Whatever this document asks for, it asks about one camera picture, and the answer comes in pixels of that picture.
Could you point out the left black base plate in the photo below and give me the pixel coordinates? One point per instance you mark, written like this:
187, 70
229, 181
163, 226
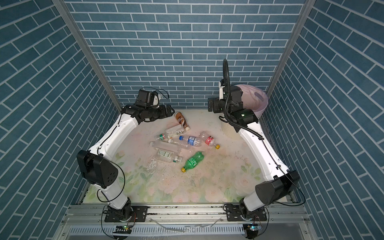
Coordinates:
126, 214

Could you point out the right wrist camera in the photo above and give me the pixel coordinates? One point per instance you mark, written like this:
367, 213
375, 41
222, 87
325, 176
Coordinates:
222, 85

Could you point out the clear square bottle white cap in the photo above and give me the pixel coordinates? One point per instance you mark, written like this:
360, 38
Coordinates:
166, 146

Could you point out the clear bottle blue cap centre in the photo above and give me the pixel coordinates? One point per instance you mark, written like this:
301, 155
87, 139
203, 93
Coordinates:
191, 140

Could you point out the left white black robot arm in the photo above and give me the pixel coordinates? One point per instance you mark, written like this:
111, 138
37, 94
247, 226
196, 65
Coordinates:
96, 164

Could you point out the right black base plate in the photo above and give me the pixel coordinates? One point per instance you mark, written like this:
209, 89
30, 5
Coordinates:
237, 213

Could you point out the cream bin with pink bag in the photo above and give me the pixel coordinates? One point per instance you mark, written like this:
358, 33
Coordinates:
255, 102

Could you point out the brown Nescafe bottle left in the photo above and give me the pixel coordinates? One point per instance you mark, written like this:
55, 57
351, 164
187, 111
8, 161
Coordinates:
182, 121

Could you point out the green plastic bottle yellow cap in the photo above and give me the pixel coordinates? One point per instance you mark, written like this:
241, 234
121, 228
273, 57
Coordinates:
193, 161

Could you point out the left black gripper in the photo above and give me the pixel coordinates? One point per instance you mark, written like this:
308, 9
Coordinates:
162, 113

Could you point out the clear bottle green red label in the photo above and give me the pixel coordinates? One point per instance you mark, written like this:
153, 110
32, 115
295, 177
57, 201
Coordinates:
170, 133

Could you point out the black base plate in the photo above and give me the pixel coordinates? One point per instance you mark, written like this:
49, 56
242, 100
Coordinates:
237, 213
126, 214

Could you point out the clear bottle red label yellow cap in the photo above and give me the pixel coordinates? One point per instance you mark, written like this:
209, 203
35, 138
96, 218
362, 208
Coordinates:
209, 140

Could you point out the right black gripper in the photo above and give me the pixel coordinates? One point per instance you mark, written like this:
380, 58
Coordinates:
216, 108

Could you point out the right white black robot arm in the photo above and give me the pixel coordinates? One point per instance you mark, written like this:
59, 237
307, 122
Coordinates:
279, 180

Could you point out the clear slim bottle white cap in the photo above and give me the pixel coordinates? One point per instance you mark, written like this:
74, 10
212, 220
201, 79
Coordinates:
181, 143

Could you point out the aluminium mounting rail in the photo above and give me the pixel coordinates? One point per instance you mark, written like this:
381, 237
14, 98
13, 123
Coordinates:
186, 222

